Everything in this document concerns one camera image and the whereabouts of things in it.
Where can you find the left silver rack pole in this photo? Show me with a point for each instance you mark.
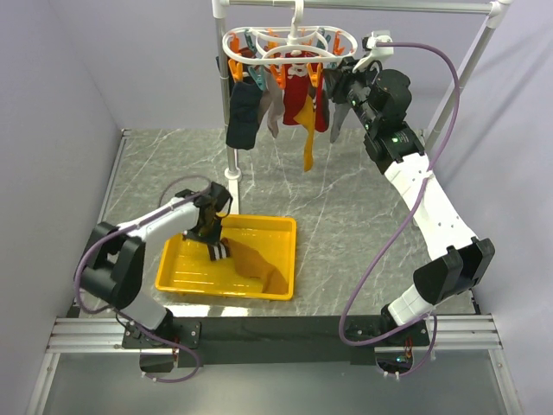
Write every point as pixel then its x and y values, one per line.
pixel 233 173

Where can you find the beige hanging sock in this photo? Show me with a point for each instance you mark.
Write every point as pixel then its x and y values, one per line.
pixel 271 104

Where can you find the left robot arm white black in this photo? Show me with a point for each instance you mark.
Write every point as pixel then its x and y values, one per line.
pixel 111 268

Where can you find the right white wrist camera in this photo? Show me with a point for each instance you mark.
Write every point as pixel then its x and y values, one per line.
pixel 377 49

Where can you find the top silver rack bar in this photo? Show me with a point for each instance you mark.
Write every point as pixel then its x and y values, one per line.
pixel 403 6

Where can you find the aluminium rail frame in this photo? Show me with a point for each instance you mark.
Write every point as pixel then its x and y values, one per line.
pixel 344 211

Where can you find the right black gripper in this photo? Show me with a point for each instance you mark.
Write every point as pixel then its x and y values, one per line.
pixel 337 79

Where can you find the grey hanging sock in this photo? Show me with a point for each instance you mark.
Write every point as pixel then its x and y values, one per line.
pixel 340 113

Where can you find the white round clip hanger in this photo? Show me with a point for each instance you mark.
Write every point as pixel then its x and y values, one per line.
pixel 295 43

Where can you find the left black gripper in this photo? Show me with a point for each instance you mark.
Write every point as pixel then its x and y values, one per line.
pixel 213 238

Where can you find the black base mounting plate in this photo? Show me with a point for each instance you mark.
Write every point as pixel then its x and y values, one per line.
pixel 266 340

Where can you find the red hanging sock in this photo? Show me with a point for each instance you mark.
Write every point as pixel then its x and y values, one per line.
pixel 297 88

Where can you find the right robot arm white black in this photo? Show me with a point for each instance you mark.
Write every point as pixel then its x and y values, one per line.
pixel 458 258

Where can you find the dark navy hanging sock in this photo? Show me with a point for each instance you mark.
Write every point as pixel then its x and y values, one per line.
pixel 243 123

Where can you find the yellow plastic tray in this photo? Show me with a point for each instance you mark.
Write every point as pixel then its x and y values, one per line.
pixel 186 268

